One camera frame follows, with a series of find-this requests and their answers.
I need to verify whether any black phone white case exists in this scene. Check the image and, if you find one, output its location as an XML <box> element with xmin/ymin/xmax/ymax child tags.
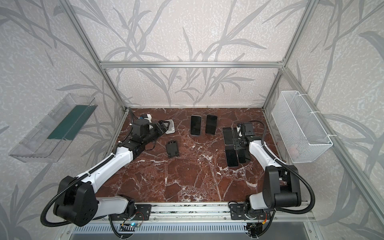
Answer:
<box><xmin>225</xmin><ymin>146</ymin><xmax>239</xmax><ymax>167</ymax></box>

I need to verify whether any green circuit board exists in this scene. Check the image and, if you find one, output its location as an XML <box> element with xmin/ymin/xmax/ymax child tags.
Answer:
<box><xmin>121</xmin><ymin>223</ymin><xmax>142</xmax><ymax>232</ymax></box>

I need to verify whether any aluminium front rail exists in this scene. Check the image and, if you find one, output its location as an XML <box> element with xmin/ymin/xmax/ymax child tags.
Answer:
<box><xmin>62</xmin><ymin>201</ymin><xmax>314</xmax><ymax>225</ymax></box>

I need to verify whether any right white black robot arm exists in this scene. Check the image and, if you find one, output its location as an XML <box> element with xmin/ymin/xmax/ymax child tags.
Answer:
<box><xmin>234</xmin><ymin>122</ymin><xmax>302</xmax><ymax>212</ymax></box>

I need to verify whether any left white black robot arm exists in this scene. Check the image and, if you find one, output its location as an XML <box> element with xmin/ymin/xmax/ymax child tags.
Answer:
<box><xmin>41</xmin><ymin>119</ymin><xmax>174</xmax><ymax>227</ymax></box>

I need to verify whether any left black corrugated cable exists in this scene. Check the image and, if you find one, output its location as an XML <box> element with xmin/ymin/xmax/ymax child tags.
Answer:
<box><xmin>40</xmin><ymin>107</ymin><xmax>136</xmax><ymax>228</ymax></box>

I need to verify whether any black corrugated cable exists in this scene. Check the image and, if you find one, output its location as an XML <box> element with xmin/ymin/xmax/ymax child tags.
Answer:
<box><xmin>248</xmin><ymin>120</ymin><xmax>316</xmax><ymax>215</ymax></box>
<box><xmin>40</xmin><ymin>107</ymin><xmax>136</xmax><ymax>228</ymax></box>

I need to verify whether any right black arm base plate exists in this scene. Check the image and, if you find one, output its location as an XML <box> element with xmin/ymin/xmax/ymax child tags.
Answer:
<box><xmin>228</xmin><ymin>202</ymin><xmax>271</xmax><ymax>222</ymax></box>

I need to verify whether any aluminium frame horizontal bar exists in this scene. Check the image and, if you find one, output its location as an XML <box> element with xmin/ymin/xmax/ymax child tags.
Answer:
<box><xmin>100</xmin><ymin>61</ymin><xmax>283</xmax><ymax>69</ymax></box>

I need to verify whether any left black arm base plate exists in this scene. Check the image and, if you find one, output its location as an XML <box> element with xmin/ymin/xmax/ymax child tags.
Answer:
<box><xmin>112</xmin><ymin>204</ymin><xmax>152</xmax><ymax>222</ymax></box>

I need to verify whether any right black corrugated cable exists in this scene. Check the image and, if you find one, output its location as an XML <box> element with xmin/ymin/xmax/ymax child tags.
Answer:
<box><xmin>248</xmin><ymin>120</ymin><xmax>316</xmax><ymax>215</ymax></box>

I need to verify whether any large black phone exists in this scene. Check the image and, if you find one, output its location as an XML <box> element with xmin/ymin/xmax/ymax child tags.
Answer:
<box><xmin>222</xmin><ymin>128</ymin><xmax>234</xmax><ymax>146</ymax></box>

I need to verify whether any clear plastic wall bin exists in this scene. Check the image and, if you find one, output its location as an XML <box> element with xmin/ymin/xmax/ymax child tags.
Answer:
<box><xmin>9</xmin><ymin>94</ymin><xmax>98</xmax><ymax>163</ymax></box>

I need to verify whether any white wire mesh basket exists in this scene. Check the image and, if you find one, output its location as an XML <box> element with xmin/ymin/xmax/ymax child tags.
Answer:
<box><xmin>272</xmin><ymin>91</ymin><xmax>333</xmax><ymax>164</ymax></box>

